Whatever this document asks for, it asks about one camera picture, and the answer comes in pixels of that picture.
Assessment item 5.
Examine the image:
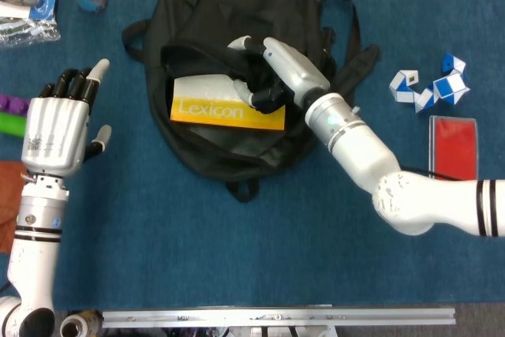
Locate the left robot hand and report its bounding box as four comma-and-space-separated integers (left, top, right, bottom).
21, 58, 113, 178

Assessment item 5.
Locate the red card box clear case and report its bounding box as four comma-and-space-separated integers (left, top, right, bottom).
428, 114, 480, 181

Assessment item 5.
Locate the blue white snake puzzle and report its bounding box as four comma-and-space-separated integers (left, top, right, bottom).
388, 52, 472, 116

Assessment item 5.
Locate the silver foil plastic bag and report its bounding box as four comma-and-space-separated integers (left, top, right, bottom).
0, 16, 62, 48

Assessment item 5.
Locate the black backpack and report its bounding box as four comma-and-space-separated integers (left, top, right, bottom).
121, 0, 382, 204

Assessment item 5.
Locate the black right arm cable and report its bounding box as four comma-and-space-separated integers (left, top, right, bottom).
402, 166, 461, 182

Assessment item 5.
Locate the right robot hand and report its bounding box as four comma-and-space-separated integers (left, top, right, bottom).
227, 36, 331, 115

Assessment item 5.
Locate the brown tape roll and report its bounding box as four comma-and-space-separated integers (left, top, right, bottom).
59, 310, 103, 337

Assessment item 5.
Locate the yellow white padded envelope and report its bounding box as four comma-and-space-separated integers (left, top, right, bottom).
169, 73, 286, 132

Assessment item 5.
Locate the purple toy block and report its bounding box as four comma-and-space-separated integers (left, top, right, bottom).
0, 94, 32, 118

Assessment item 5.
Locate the aluminium profile rail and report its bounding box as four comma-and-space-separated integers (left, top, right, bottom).
101, 307, 457, 329

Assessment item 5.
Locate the green toy block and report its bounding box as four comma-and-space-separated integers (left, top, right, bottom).
0, 111, 29, 139

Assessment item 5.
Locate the brown leather pouch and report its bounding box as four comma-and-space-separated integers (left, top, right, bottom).
0, 160, 28, 254

